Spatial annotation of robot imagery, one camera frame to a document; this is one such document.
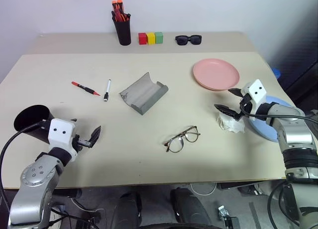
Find white marker pen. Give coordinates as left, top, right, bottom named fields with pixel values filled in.
left=103, top=78, right=112, bottom=102

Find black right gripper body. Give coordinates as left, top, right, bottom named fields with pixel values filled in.
left=233, top=92, right=253, bottom=122

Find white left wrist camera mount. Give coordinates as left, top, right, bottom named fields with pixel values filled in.
left=48, top=118, right=80, bottom=162

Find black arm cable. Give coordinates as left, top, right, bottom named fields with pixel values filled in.
left=0, top=121, right=50, bottom=205
left=239, top=99, right=318, bottom=124

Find crumpled white tissue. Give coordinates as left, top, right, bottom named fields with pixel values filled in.
left=217, top=111, right=246, bottom=134

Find white floor cable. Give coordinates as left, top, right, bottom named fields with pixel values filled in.
left=189, top=182, right=217, bottom=196

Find metal caster bracket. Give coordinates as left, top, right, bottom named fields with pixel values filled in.
left=218, top=205, right=240, bottom=229

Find grey open glasses case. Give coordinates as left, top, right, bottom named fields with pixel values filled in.
left=119, top=72, right=169, bottom=116

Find dark cabinet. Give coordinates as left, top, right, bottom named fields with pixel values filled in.
left=270, top=32, right=318, bottom=110

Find pink plate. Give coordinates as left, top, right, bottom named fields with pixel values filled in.
left=193, top=58, right=240, bottom=91

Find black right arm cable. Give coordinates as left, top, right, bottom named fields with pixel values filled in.
left=239, top=99, right=318, bottom=124

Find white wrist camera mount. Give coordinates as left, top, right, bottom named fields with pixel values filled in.
left=48, top=118, right=80, bottom=162
left=240, top=79, right=271, bottom=121

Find light blue plate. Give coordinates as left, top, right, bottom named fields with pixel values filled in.
left=247, top=95, right=294, bottom=144

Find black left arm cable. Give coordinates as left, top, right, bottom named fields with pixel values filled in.
left=0, top=121, right=50, bottom=205

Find black sunglasses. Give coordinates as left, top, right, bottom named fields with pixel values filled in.
left=175, top=34, right=203, bottom=46

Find red marker pen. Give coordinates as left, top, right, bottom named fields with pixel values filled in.
left=71, top=81, right=101, bottom=97

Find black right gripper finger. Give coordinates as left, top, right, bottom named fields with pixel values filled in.
left=214, top=104, right=238, bottom=118
left=228, top=88, right=243, bottom=98

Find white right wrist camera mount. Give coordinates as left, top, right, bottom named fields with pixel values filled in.
left=240, top=79, right=271, bottom=121

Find black pen holder with pens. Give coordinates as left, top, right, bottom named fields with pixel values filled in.
left=111, top=11, right=132, bottom=46

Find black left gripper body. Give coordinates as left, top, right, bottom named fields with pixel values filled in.
left=72, top=134, right=91, bottom=149

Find tortoiseshell eyeglasses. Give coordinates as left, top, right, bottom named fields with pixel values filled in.
left=163, top=125, right=201, bottom=153

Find dark rounded shape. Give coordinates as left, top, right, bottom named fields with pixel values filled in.
left=169, top=187, right=212, bottom=227
left=112, top=191, right=143, bottom=229

